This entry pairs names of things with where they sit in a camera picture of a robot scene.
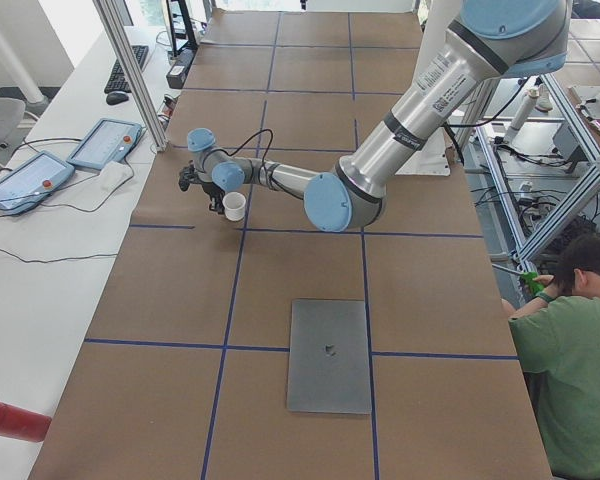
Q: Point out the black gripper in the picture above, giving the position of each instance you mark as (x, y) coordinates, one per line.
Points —
(211, 191)

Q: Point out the white plastic cup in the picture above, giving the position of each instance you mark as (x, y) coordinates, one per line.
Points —
(234, 204)

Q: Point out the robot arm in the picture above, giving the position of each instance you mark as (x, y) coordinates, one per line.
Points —
(485, 40)

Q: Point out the grey closed laptop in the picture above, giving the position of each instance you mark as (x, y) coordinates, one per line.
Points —
(328, 361)

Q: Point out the white cloth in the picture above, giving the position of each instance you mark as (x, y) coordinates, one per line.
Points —
(113, 175)

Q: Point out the teach pendant far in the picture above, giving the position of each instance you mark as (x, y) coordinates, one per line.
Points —
(110, 140)

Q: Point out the teach pendant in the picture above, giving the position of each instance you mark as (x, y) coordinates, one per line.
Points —
(32, 182)
(110, 140)

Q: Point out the black computer box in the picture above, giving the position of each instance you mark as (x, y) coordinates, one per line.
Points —
(179, 70)

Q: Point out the black computer mouse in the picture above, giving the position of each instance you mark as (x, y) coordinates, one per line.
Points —
(116, 97)

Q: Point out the teach pendant near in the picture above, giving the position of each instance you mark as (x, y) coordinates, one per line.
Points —
(32, 182)

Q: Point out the red bottle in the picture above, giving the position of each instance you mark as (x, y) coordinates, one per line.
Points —
(21, 424)

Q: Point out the person in green shirt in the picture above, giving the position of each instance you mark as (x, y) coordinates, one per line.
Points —
(557, 339)

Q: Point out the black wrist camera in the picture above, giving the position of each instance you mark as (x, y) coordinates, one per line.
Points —
(188, 176)

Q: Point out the white metal base plate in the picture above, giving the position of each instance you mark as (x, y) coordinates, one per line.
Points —
(430, 161)

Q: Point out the aluminium frame post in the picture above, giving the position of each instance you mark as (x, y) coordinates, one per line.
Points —
(114, 28)

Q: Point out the white camera mast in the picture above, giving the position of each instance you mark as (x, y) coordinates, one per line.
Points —
(440, 15)

